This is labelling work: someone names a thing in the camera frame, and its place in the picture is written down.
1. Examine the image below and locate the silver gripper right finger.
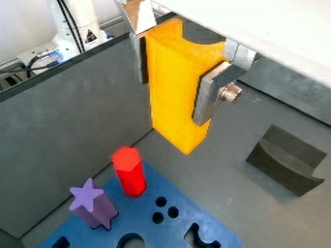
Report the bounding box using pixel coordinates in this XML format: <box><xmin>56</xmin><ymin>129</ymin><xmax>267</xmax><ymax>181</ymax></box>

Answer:
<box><xmin>192</xmin><ymin>39</ymin><xmax>257</xmax><ymax>126</ymax></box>

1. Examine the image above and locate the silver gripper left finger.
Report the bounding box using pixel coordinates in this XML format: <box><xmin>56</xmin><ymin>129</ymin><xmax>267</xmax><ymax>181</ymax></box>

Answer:
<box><xmin>113</xmin><ymin>0</ymin><xmax>156</xmax><ymax>84</ymax></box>

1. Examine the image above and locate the yellow arch object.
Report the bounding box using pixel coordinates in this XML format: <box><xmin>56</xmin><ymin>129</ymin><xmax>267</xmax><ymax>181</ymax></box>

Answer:
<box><xmin>144</xmin><ymin>18</ymin><xmax>225</xmax><ymax>155</ymax></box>

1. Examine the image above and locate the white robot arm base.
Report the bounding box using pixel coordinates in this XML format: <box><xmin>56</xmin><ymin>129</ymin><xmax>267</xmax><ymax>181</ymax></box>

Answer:
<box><xmin>18</xmin><ymin>0</ymin><xmax>108</xmax><ymax>67</ymax></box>

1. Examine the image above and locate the blue shape sorting board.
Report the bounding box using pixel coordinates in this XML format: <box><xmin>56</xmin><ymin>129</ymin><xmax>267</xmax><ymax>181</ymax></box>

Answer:
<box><xmin>38</xmin><ymin>166</ymin><xmax>241</xmax><ymax>248</ymax></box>

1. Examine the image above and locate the red hexagon peg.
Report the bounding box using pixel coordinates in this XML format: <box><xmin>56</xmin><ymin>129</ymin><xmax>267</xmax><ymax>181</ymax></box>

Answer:
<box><xmin>110</xmin><ymin>146</ymin><xmax>146</xmax><ymax>198</ymax></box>

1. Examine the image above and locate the purple star peg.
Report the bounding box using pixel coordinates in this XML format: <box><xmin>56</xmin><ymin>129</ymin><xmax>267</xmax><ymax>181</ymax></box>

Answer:
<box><xmin>68</xmin><ymin>178</ymin><xmax>118</xmax><ymax>231</ymax></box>

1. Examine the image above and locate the black cable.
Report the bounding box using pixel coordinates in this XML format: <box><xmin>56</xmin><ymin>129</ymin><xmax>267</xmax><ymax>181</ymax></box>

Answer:
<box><xmin>0</xmin><ymin>54</ymin><xmax>57</xmax><ymax>76</ymax></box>

